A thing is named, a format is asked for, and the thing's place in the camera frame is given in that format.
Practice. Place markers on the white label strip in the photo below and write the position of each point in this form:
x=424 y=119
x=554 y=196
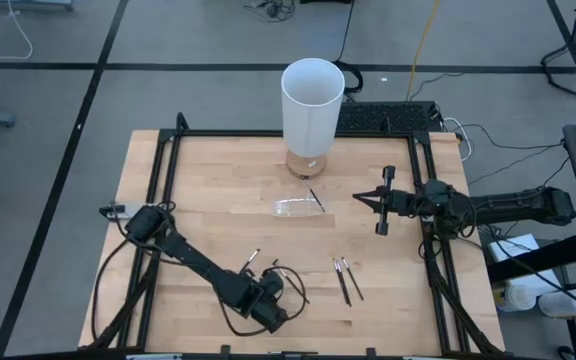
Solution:
x=153 y=357

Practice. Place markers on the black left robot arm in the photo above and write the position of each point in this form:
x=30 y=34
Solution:
x=193 y=260

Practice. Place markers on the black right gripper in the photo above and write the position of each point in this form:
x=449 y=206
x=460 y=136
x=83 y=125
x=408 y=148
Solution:
x=403 y=202

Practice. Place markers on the black perforated box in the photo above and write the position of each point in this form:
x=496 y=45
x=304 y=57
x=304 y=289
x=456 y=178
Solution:
x=393 y=117

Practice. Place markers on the white roll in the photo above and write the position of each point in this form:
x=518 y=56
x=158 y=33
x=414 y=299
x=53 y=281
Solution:
x=518 y=297
x=560 y=304

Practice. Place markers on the black metal bar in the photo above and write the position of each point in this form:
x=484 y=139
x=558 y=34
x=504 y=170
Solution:
x=543 y=257

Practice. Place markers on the white paper sheet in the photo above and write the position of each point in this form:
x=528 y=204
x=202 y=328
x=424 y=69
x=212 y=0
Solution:
x=515 y=245

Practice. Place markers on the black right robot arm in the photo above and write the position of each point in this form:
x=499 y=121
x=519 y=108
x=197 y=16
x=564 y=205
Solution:
x=518 y=206

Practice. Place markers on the clear acrylic container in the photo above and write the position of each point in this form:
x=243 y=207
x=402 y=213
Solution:
x=293 y=207

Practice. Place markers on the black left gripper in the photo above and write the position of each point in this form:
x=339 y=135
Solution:
x=270 y=315

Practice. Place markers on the black aluminium table frame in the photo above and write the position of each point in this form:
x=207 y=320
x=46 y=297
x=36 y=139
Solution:
x=228 y=133

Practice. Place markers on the white shade wooden base lamp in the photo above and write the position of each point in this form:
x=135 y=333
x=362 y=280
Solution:
x=313 y=110

